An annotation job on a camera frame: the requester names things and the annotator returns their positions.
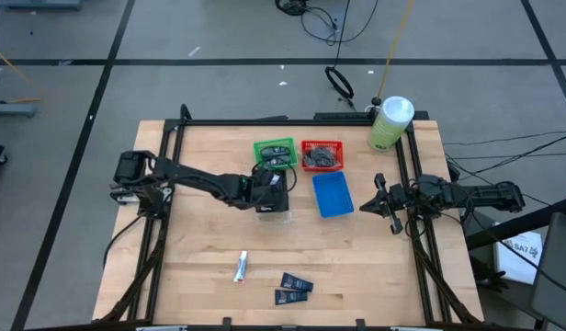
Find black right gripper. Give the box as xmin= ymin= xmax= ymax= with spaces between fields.
xmin=358 ymin=172 xmax=412 ymax=236

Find grey floor stand base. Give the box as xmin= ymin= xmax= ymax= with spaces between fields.
xmin=0 ymin=102 xmax=39 ymax=119

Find black floor cable bundle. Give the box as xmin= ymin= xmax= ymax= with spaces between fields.
xmin=274 ymin=0 xmax=380 ymax=48

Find blue plastic basket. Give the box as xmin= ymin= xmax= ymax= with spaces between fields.
xmin=311 ymin=170 xmax=356 ymax=220

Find patterned cloth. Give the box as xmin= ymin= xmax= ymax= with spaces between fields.
xmin=302 ymin=146 xmax=342 ymax=169

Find black metal table frame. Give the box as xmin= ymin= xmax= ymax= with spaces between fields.
xmin=98 ymin=103 xmax=484 ymax=331

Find black plastic basket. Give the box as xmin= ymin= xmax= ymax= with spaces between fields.
xmin=254 ymin=170 xmax=290 ymax=214

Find coiled black cable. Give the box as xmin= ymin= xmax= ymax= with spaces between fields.
xmin=324 ymin=65 xmax=356 ymax=100

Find red plastic basket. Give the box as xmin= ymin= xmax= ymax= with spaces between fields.
xmin=300 ymin=140 xmax=345 ymax=173

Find green wipes canister white lid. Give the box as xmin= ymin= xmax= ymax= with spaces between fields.
xmin=367 ymin=95 xmax=416 ymax=154

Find black floor cables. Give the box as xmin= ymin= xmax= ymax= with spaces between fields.
xmin=443 ymin=130 xmax=566 ymax=208

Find navy blue toiletry tube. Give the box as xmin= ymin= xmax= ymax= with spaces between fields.
xmin=280 ymin=271 xmax=315 ymax=293
xmin=274 ymin=289 xmax=310 ymax=307

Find yellow hanging cable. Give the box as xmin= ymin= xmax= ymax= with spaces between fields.
xmin=376 ymin=0 xmax=416 ymax=100

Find white cardboard box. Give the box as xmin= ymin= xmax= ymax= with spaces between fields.
xmin=493 ymin=230 xmax=545 ymax=286

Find long black hanging cable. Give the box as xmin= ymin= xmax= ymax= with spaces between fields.
xmin=334 ymin=0 xmax=352 ymax=69

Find green plastic basket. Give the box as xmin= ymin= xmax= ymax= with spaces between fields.
xmin=253 ymin=136 xmax=300 ymax=173

